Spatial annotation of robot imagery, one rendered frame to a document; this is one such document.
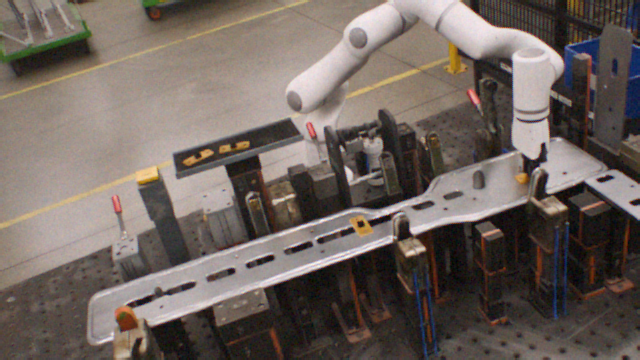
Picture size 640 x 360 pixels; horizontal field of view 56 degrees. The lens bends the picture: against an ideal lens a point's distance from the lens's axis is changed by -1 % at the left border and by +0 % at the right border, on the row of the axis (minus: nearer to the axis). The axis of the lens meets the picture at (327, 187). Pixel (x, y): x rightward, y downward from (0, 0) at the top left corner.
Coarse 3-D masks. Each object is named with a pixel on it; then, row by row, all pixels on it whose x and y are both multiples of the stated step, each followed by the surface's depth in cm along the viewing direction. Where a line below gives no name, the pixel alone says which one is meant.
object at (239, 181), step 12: (252, 156) 170; (228, 168) 170; (240, 168) 172; (252, 168) 172; (240, 180) 173; (252, 180) 175; (240, 192) 175; (264, 192) 178; (240, 204) 177; (264, 204) 180; (252, 228) 182; (276, 228) 185
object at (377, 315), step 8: (352, 232) 160; (360, 256) 162; (368, 256) 160; (360, 264) 165; (368, 264) 162; (360, 272) 169; (368, 272) 162; (376, 272) 163; (368, 280) 164; (376, 280) 165; (368, 288) 165; (376, 288) 166; (360, 296) 177; (368, 296) 169; (376, 296) 168; (368, 304) 173; (376, 304) 169; (384, 304) 173; (368, 312) 171; (376, 312) 170; (384, 312) 170; (376, 320) 168
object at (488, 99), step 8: (480, 80) 167; (488, 80) 167; (480, 88) 167; (488, 88) 164; (496, 88) 164; (480, 96) 169; (488, 96) 168; (488, 104) 169; (496, 104) 169; (488, 112) 170; (496, 112) 170; (488, 120) 170; (496, 120) 170; (488, 128) 171; (496, 128) 172
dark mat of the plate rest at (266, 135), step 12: (288, 120) 180; (252, 132) 177; (264, 132) 176; (276, 132) 174; (288, 132) 173; (216, 144) 175; (252, 144) 171; (264, 144) 169; (180, 156) 172; (216, 156) 168; (228, 156) 167; (180, 168) 166
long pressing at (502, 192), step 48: (432, 192) 163; (480, 192) 159; (528, 192) 156; (288, 240) 157; (336, 240) 153; (384, 240) 150; (144, 288) 151; (192, 288) 147; (240, 288) 144; (96, 336) 139
